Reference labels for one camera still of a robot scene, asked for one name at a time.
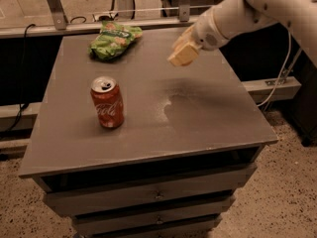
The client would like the top grey drawer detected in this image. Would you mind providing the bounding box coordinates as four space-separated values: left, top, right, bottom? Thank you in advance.
44 163 257 216

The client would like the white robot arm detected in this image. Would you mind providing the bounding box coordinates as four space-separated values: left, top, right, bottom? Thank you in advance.
168 0 317 66

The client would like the bottom grey drawer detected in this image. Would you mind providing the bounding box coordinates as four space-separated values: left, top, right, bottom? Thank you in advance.
90 214 222 238

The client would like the red Coca-Cola can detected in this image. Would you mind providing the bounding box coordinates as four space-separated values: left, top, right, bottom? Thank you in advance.
90 76 124 129

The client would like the green rice chip bag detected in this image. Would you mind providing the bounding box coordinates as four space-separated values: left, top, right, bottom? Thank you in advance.
88 21 143 61

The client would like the grey drawer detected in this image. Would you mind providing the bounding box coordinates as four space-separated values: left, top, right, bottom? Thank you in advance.
90 214 222 238
74 191 235 236
44 163 257 216

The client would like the white cable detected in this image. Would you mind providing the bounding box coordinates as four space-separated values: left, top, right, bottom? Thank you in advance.
256 30 293 108

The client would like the middle grey drawer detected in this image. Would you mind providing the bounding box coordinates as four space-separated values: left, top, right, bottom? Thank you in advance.
74 191 235 236

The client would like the grey drawer cabinet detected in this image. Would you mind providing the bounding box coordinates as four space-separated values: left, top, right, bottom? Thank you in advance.
18 25 279 238

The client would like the black cable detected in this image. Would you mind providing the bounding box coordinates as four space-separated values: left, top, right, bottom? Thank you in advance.
0 23 37 141

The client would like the metal railing frame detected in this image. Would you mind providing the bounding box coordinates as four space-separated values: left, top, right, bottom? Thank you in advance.
0 0 221 39

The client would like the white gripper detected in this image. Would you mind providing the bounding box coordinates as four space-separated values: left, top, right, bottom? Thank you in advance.
167 8 229 66

